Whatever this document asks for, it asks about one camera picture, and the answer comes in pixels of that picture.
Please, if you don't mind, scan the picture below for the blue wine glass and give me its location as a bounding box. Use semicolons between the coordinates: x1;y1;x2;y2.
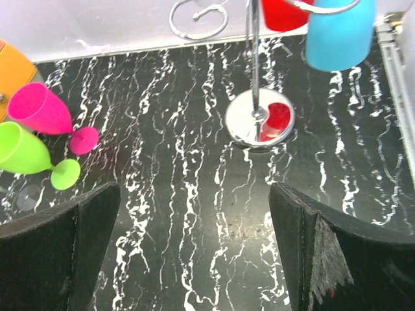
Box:
305;0;376;72

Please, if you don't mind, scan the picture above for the green wine glass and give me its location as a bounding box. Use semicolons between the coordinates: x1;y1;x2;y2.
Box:
1;121;81;190

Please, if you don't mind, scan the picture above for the pink wine glass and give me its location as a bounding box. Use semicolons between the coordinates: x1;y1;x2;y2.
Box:
7;82;99;155

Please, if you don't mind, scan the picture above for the clear champagne flute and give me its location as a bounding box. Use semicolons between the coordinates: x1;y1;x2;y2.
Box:
17;185;41;211

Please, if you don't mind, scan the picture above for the chrome wine glass rack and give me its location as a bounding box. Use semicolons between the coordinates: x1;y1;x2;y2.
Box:
169;1;360;150

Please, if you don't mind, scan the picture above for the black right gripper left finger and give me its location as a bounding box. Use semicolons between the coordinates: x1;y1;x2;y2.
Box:
1;182;121;310

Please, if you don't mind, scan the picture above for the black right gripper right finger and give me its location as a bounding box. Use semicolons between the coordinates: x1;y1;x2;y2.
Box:
268;183;414;310

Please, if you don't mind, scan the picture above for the white orange cylinder drum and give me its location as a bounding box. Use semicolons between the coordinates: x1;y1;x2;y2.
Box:
0;40;43;122

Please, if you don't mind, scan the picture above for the red wine glass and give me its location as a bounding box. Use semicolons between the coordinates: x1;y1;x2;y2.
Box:
261;0;309;32

